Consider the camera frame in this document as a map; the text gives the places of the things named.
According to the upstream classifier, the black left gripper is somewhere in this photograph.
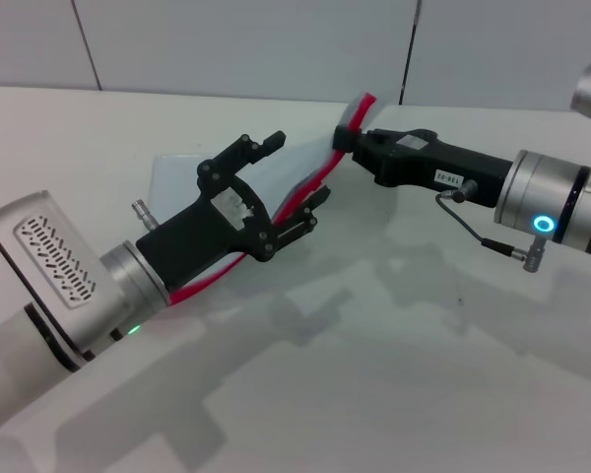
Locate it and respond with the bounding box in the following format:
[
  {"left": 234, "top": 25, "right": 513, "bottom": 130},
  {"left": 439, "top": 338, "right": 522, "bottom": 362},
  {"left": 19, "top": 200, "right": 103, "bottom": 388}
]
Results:
[{"left": 135, "top": 130, "right": 333, "bottom": 293}]

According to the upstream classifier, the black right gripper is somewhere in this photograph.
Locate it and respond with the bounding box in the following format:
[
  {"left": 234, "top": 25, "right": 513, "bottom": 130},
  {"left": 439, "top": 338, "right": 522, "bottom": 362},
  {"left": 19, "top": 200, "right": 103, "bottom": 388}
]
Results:
[{"left": 332, "top": 124, "right": 517, "bottom": 208}]

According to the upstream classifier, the silver connector stub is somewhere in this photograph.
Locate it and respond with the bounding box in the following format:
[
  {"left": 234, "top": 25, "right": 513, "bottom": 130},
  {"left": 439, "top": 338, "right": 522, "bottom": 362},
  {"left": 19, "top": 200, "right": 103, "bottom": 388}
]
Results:
[{"left": 131, "top": 198, "right": 160, "bottom": 231}]

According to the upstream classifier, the thin grey wall strip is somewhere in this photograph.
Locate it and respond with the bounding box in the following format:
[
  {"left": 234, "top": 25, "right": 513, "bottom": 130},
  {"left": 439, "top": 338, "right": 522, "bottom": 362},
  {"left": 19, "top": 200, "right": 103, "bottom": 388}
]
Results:
[{"left": 71, "top": 0, "right": 103, "bottom": 93}]

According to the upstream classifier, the black background pole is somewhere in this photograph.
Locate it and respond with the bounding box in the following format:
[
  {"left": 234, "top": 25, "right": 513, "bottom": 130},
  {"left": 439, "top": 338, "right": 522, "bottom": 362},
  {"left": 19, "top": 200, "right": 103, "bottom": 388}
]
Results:
[{"left": 398, "top": 0, "right": 424, "bottom": 105}]

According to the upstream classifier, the clear document bag red zipper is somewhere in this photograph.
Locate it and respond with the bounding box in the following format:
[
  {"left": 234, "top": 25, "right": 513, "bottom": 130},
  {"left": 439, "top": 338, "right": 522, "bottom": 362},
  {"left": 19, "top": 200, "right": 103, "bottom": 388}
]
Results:
[{"left": 150, "top": 90, "right": 400, "bottom": 307}]

